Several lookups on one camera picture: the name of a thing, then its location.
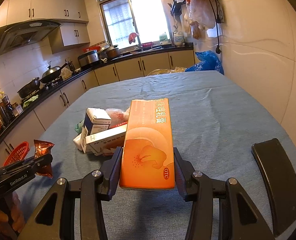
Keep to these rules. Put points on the black lidded wok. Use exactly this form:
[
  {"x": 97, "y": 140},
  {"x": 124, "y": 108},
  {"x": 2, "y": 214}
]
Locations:
[{"x": 52, "y": 73}]

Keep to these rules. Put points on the orange ointment box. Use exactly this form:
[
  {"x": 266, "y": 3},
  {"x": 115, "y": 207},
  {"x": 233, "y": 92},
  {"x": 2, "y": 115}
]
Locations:
[{"x": 148, "y": 160}]

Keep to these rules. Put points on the white barcode medicine box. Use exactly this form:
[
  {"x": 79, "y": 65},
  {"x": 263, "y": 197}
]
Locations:
[{"x": 96, "y": 120}]

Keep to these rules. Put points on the green cartoon tissue pack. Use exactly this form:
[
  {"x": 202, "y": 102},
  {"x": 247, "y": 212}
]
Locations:
[{"x": 79, "y": 126}]

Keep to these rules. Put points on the dark cooking pot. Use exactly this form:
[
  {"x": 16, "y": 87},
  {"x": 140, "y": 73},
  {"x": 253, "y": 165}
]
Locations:
[{"x": 111, "y": 52}]

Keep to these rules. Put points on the black frying pan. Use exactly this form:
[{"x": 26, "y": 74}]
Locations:
[{"x": 29, "y": 88}]

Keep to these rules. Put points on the blue plastic bag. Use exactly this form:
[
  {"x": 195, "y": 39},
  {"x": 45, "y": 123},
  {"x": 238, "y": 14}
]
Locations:
[{"x": 208, "y": 61}]

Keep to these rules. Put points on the brown red snack wrapper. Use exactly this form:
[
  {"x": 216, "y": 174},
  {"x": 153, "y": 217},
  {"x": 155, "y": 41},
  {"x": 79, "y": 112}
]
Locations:
[{"x": 43, "y": 148}]

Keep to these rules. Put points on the range hood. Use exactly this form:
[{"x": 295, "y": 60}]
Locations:
[{"x": 25, "y": 33}]

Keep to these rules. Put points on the left hand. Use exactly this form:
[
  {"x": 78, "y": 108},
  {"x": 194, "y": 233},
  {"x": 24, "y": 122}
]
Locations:
[{"x": 16, "y": 215}]

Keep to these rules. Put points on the red plastic mesh basket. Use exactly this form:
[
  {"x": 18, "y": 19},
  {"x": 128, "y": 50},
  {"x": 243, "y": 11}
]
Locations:
[{"x": 19, "y": 153}]

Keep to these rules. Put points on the silver rice cooker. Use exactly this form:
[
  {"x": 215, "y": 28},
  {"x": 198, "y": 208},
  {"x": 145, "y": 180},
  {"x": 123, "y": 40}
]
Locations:
[{"x": 87, "y": 58}]

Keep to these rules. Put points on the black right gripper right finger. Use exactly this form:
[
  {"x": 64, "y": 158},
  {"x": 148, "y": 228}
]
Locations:
[{"x": 239, "y": 218}]

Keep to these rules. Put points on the sink faucet with pink cloth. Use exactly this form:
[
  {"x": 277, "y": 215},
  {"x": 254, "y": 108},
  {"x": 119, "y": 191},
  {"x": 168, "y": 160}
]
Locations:
[{"x": 134, "y": 38}]

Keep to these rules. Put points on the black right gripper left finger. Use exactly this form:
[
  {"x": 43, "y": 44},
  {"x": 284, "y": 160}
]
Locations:
[{"x": 54, "y": 216}]

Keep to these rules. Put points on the black curved tray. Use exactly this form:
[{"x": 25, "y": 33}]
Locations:
[{"x": 280, "y": 181}]

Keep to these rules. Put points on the yellow plastic bag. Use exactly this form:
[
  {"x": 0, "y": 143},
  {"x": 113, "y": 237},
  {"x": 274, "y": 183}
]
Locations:
[{"x": 166, "y": 71}]

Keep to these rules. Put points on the pink plastic bag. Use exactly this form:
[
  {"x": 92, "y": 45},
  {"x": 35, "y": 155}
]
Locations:
[{"x": 118, "y": 116}]

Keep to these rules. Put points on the green cloth on counter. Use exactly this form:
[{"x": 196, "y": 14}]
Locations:
[{"x": 30, "y": 100}]

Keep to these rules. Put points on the dark soy sauce bottle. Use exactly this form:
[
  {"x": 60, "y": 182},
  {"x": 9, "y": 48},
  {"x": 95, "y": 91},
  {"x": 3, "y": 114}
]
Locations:
[{"x": 8, "y": 107}]

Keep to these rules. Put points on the white plastic bottle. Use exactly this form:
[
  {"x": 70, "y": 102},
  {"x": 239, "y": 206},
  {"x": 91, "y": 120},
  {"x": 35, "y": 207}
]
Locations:
[{"x": 77, "y": 142}]

